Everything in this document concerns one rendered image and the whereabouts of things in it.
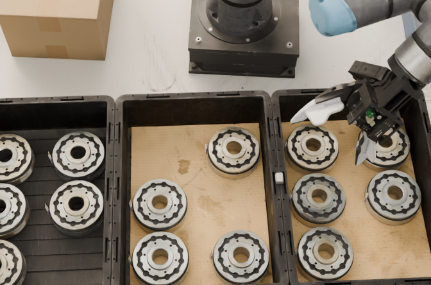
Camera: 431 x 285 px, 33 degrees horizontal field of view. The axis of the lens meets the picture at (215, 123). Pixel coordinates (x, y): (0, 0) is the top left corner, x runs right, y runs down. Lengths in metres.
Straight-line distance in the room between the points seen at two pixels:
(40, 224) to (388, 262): 0.66
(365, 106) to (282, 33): 0.56
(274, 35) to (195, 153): 0.36
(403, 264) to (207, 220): 0.37
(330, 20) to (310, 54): 0.66
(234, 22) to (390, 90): 0.56
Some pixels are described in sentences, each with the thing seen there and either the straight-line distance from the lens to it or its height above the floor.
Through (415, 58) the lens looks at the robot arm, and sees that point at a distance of 1.16.
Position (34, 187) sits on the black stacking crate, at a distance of 1.48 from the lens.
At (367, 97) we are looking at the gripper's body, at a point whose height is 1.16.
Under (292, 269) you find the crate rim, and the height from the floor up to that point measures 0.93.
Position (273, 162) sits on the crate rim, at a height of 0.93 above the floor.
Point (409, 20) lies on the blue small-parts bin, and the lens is 1.83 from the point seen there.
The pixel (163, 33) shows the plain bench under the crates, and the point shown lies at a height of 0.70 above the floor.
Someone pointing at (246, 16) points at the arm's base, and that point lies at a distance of 1.63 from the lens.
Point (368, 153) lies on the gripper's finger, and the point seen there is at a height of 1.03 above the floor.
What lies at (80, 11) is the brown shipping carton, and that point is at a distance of 1.65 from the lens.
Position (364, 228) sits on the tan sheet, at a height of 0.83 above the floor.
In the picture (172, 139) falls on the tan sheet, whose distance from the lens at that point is 1.49.
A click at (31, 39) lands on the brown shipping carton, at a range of 1.74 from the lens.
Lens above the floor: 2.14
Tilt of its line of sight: 60 degrees down
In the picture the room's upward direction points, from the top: 2 degrees clockwise
